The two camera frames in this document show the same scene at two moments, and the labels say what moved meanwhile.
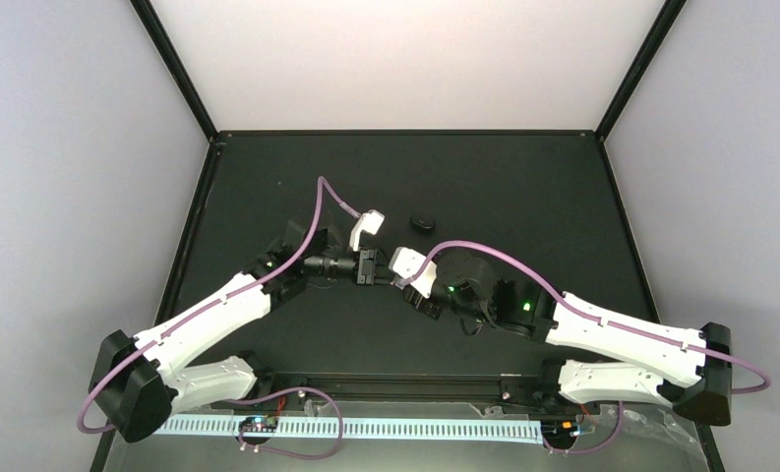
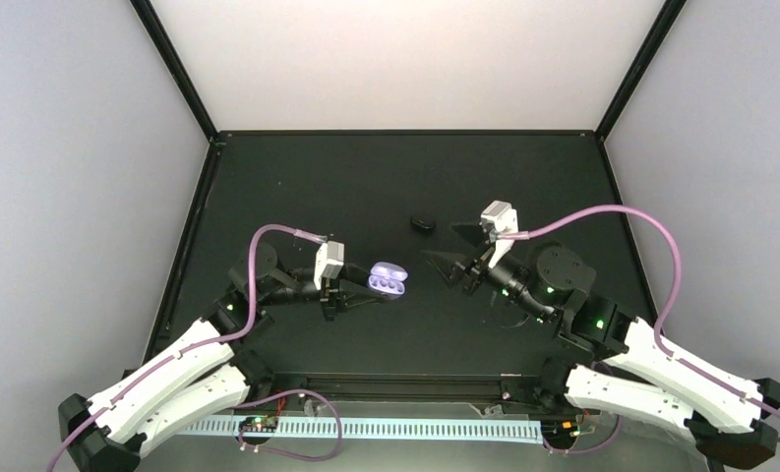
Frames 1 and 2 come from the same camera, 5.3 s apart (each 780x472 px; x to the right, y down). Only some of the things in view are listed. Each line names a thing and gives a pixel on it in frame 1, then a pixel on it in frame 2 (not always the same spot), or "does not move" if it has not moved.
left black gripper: [365, 268] to [338, 290]
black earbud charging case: [423, 222] does not move
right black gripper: [428, 310] to [451, 259]
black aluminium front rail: [270, 388] does not move
